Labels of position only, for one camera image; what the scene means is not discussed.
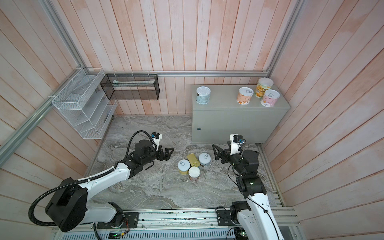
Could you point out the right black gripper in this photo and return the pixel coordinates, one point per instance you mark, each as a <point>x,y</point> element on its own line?
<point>226,154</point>

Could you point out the pink label can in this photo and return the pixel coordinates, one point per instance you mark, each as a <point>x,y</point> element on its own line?
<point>270,98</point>

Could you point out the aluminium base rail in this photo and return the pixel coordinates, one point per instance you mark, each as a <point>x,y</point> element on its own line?
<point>176,219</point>

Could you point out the orange yellow label can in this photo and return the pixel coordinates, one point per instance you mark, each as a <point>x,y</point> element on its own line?
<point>263,85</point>

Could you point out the brown label can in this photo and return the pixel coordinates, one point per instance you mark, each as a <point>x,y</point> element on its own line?
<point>245,95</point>

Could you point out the black mesh wall basket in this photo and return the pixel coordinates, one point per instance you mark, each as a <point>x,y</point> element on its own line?
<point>131,87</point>

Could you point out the yellow can lying down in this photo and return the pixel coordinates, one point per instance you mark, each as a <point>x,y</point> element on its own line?
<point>193,160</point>

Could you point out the blue label can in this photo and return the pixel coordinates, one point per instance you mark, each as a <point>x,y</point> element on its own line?
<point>204,159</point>

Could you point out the small brown white-lid can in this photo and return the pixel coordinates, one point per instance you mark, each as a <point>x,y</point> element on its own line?
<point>194,173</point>

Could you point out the grey metal cabinet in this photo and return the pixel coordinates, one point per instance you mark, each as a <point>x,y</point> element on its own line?
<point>223,116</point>

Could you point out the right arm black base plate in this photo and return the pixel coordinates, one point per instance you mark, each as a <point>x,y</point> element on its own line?
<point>224,218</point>

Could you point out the horizontal aluminium wall rail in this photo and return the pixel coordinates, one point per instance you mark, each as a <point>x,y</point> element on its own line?
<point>166,74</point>

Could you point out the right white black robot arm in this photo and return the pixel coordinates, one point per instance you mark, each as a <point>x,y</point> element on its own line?
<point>254,214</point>

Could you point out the left aluminium frame rail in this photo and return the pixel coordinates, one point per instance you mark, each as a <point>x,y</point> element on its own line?
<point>21,134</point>

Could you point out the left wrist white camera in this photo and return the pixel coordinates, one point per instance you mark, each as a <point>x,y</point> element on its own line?
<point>156,139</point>

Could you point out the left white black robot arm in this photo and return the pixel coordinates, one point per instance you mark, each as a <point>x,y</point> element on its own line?
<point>70,207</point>

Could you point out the yellow label can upright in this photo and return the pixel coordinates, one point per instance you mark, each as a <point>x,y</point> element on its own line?
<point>183,167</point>

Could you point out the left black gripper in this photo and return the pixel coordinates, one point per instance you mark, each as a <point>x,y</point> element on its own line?
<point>162,157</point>

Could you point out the white wire mesh shelf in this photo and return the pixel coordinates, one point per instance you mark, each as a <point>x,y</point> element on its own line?
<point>84,104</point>

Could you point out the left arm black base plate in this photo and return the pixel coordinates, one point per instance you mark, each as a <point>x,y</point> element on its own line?
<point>128,221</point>

